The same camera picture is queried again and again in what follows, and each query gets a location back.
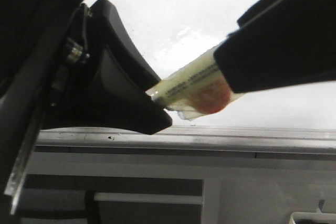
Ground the taped white whiteboard marker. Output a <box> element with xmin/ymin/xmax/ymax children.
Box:
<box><xmin>146</xmin><ymin>47</ymin><xmax>243</xmax><ymax>121</ymax></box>

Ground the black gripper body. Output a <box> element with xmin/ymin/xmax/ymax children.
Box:
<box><xmin>0</xmin><ymin>0</ymin><xmax>106</xmax><ymax>135</ymax></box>

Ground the white plastic marker tray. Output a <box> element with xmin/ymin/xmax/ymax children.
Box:
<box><xmin>288</xmin><ymin>199</ymin><xmax>335</xmax><ymax>224</ymax></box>

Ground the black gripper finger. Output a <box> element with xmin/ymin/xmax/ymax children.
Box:
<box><xmin>89</xmin><ymin>0</ymin><xmax>161</xmax><ymax>90</ymax></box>
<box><xmin>214</xmin><ymin>0</ymin><xmax>335</xmax><ymax>93</ymax></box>
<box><xmin>42</xmin><ymin>47</ymin><xmax>172</xmax><ymax>135</ymax></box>

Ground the white whiteboard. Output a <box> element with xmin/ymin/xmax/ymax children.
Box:
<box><xmin>36</xmin><ymin>0</ymin><xmax>335</xmax><ymax>155</ymax></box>

